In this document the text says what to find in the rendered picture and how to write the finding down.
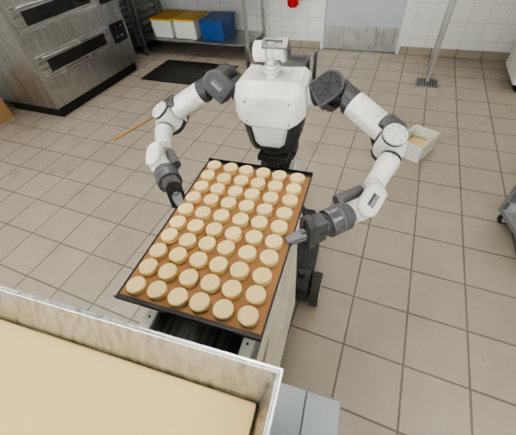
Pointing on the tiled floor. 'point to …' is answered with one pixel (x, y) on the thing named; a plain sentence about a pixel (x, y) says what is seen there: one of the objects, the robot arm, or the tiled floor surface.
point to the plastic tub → (419, 142)
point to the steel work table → (241, 38)
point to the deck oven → (50, 50)
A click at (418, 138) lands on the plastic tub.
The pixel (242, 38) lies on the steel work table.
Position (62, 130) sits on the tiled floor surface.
